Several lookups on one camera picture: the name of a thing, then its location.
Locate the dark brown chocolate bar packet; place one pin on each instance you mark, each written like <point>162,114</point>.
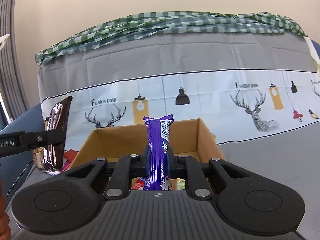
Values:
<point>58,119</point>

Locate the white green nougat bar packet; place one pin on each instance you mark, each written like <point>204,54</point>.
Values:
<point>177,184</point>

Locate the deer print sofa cover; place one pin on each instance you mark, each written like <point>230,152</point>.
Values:
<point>242,86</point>

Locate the purple Alpenliebe candy packet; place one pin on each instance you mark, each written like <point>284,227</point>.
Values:
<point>158,139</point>

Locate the open cardboard box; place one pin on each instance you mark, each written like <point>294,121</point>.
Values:
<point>112,157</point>

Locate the round puffed grain snack bag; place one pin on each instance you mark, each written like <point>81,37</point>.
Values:
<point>38,154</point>

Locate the small red cake packet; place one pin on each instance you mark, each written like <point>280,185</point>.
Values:
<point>70,155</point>

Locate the magenta purple snack packet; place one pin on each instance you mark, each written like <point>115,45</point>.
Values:
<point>65,166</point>

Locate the green checkered cloth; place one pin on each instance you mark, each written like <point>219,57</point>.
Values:
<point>143,25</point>

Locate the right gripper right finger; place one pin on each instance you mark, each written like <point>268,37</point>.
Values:
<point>188,168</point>

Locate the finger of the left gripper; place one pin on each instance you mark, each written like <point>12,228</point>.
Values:
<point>44,138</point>

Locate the person's left hand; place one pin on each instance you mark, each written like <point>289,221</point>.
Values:
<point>5,231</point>

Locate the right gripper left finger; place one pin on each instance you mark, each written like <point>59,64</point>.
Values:
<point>126,169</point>

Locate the long red snack packet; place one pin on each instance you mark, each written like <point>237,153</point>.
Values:
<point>138,183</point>

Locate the grey window curtain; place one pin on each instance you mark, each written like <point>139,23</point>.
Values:
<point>14,99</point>

